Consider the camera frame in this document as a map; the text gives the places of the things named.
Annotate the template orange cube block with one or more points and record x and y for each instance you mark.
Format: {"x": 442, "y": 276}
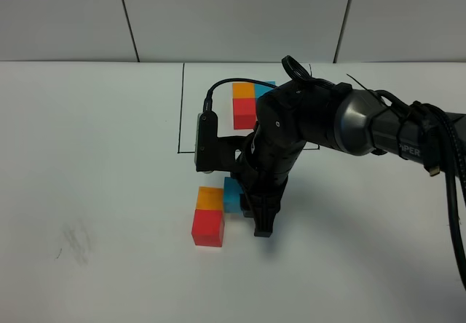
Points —
{"x": 243, "y": 90}

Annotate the template blue cube block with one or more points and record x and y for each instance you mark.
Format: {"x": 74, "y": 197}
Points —
{"x": 260, "y": 89}

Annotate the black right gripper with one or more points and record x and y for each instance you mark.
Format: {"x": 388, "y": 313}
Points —
{"x": 266, "y": 158}

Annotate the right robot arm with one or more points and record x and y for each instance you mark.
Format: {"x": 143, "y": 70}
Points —
{"x": 353, "y": 121}

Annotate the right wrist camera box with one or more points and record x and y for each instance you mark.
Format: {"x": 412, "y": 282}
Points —
{"x": 214, "y": 153}

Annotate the template red cube block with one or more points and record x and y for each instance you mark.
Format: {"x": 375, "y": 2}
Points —
{"x": 244, "y": 113}

